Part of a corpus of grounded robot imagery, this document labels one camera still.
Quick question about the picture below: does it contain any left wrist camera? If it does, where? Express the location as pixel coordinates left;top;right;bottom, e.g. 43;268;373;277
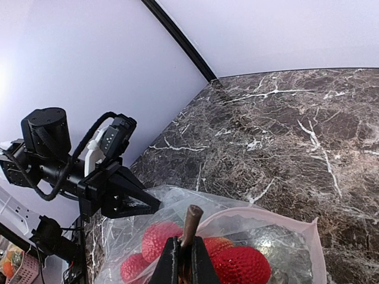
84;114;137;177

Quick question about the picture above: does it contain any pink plastic basket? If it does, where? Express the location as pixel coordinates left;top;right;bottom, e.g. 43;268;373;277
1;243;39;284

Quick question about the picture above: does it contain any left black frame post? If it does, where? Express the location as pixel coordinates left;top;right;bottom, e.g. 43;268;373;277
141;0;217;82

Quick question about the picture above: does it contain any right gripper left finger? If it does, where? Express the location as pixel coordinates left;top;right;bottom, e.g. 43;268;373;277
149;237;180;284

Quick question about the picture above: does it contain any brown lychee stem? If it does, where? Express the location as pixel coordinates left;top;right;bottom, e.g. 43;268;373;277
181;205;204;249

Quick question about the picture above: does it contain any clear zip top bag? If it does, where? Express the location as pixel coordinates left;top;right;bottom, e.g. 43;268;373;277
94;185;327;283

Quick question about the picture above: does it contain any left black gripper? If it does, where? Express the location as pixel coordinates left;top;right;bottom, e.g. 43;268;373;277
77;157;160;219

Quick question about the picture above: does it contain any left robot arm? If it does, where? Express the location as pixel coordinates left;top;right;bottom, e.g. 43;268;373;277
1;108;160;222

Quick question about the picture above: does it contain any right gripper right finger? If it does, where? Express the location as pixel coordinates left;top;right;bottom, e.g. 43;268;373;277
191;237;221;284

